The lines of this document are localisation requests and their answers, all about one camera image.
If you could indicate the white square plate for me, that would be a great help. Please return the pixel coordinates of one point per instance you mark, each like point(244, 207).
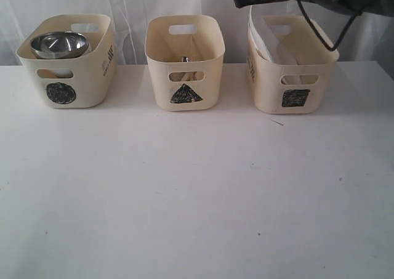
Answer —
point(265, 38)

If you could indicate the steel spoon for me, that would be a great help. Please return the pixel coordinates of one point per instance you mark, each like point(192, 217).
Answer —
point(184, 60)

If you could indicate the stainless steel bowl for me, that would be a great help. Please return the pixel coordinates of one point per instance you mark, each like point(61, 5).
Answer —
point(59, 45)

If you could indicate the wooden chopstick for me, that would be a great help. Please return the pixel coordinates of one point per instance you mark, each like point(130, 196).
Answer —
point(175, 77)

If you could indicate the cream bin with square mark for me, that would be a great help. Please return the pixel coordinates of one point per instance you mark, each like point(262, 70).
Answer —
point(291, 89)

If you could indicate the cream bin with triangle mark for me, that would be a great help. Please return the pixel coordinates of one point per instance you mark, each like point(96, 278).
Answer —
point(198, 37)

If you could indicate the white curtain backdrop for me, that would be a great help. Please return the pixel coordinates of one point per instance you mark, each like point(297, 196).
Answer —
point(369, 38)

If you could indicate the cream bin with circle mark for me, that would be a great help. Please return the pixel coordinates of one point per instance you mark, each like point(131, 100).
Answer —
point(92, 73)

